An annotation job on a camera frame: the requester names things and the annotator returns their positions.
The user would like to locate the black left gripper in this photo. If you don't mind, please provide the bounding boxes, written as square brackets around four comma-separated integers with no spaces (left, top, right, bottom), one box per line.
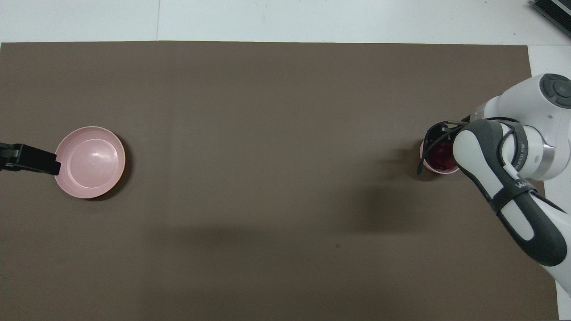
[0,141,62,176]

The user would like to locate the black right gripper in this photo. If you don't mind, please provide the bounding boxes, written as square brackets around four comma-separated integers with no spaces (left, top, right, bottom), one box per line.
[423,117,472,150]

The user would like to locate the dark red apple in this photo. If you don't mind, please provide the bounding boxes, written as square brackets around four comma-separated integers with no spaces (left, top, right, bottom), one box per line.
[430,142,456,171]

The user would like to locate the pink bowl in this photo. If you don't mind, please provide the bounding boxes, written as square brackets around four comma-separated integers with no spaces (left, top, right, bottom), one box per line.
[419,134,461,176]

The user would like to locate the pink plate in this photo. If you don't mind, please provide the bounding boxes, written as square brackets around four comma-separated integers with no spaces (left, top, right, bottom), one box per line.
[54,126,127,200]

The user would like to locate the grey ribbed device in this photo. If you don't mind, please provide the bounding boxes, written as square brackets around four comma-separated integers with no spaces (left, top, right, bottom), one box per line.
[530,0,571,39]

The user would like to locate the brown table mat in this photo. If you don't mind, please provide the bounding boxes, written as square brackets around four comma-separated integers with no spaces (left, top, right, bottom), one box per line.
[0,41,559,321]

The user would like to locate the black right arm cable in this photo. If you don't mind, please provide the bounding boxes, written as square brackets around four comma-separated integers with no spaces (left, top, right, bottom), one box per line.
[417,117,532,176]

